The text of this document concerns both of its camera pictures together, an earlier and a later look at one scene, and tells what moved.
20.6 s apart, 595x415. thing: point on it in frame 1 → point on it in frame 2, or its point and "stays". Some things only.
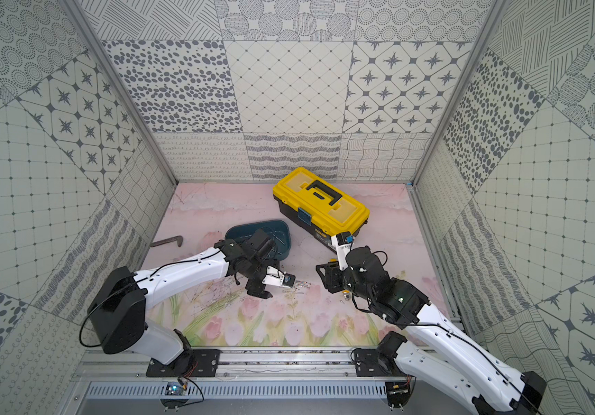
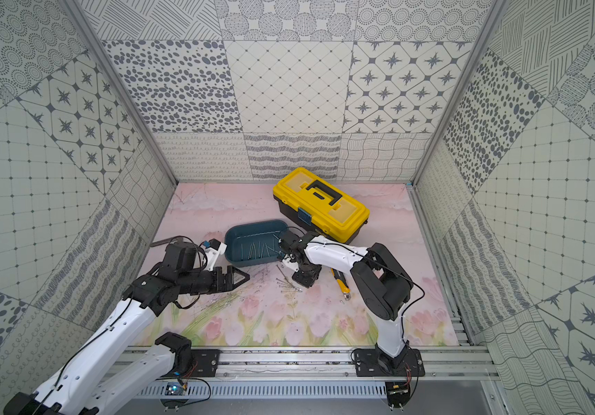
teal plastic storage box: [278, 231] stays
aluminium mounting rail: [234, 365] stays
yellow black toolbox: [318, 207] stays
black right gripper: [331, 280] → [306, 282]
